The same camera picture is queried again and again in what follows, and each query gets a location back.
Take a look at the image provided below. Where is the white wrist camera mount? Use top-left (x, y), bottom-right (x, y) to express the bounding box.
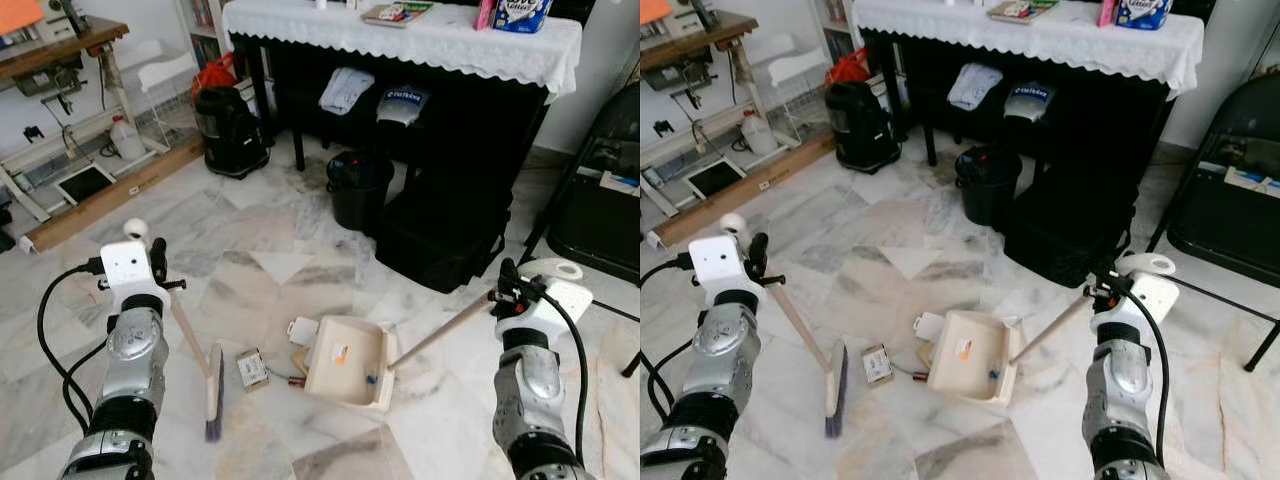
top-left (510, 279), bottom-right (594, 333)
top-left (99, 239), bottom-right (154, 302)
top-left (689, 234), bottom-right (747, 297)
top-left (1104, 272), bottom-right (1182, 327)

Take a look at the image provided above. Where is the long wooden plank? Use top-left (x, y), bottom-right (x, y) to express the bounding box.
top-left (649, 129), bottom-right (837, 250)
top-left (19, 134), bottom-right (207, 254)

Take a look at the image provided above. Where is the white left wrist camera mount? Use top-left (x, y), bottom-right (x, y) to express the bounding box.
top-left (689, 234), bottom-right (747, 297)
top-left (99, 239), bottom-right (154, 302)

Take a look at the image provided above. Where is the black canister vacuum cleaner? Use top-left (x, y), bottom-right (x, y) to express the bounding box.
top-left (192, 84), bottom-right (272, 180)
top-left (824, 79), bottom-right (902, 175)

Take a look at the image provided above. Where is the white plastic jug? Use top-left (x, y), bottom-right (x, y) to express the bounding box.
top-left (739, 109), bottom-right (780, 157)
top-left (107, 114), bottom-right (147, 162)

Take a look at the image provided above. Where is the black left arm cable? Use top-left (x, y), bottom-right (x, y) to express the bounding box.
top-left (36, 257), bottom-right (107, 437)
top-left (640, 254), bottom-right (697, 433)

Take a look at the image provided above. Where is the black table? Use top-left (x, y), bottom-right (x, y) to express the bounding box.
top-left (231, 35), bottom-right (553, 201)
top-left (860, 30), bottom-right (1173, 196)

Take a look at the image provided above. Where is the beige dustpan with wooden handle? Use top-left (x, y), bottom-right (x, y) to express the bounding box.
top-left (926, 252), bottom-right (1179, 407)
top-left (302, 257), bottom-right (584, 414)

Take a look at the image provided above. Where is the blue printed tissue pack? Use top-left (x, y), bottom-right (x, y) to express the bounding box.
top-left (1114, 0), bottom-right (1177, 32)
top-left (491, 0), bottom-right (555, 35)

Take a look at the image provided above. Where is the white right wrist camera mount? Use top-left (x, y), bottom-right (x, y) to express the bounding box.
top-left (510, 279), bottom-right (594, 333)
top-left (1104, 272), bottom-right (1182, 327)

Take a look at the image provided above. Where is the black bucket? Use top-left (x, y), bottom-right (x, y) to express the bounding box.
top-left (954, 146), bottom-right (1024, 229)
top-left (325, 149), bottom-right (397, 234)

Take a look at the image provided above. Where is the red plastic bag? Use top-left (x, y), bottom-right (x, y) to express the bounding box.
top-left (191, 51), bottom-right (240, 97)
top-left (824, 47), bottom-right (872, 90)

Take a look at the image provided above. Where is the white-framed dark tablet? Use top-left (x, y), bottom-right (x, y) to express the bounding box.
top-left (54, 162), bottom-right (120, 207)
top-left (684, 157), bottom-right (750, 202)

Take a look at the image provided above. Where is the grey printed bag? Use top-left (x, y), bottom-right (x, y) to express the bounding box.
top-left (1002, 81), bottom-right (1059, 124)
top-left (376, 84), bottom-right (432, 129)

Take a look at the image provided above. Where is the black folding chair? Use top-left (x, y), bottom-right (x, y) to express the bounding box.
top-left (519, 84), bottom-right (641, 323)
top-left (1147, 74), bottom-right (1280, 373)

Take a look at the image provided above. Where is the white metal rack frame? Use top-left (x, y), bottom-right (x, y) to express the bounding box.
top-left (0, 38), bottom-right (203, 223)
top-left (640, 35), bottom-right (833, 216)

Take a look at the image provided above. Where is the brown wooden desk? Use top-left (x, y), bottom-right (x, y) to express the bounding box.
top-left (0, 14), bottom-right (132, 85)
top-left (640, 9), bottom-right (760, 74)

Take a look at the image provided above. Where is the large black fabric bag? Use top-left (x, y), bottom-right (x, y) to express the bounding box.
top-left (374, 168), bottom-right (512, 295)
top-left (1002, 163), bottom-right (1137, 290)

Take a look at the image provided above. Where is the small brown cardboard box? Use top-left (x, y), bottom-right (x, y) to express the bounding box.
top-left (235, 346), bottom-right (270, 392)
top-left (861, 342), bottom-right (895, 387)

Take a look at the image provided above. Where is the colourful book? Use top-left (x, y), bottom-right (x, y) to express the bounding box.
top-left (986, 0), bottom-right (1062, 26)
top-left (359, 1), bottom-right (437, 29)

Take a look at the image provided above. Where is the white lace tablecloth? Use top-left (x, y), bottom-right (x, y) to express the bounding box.
top-left (851, 0), bottom-right (1207, 98)
top-left (221, 0), bottom-right (584, 97)

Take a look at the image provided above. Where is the beige broom with purple bristles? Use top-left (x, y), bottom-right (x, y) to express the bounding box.
top-left (721, 211), bottom-right (850, 440)
top-left (124, 217), bottom-right (228, 444)

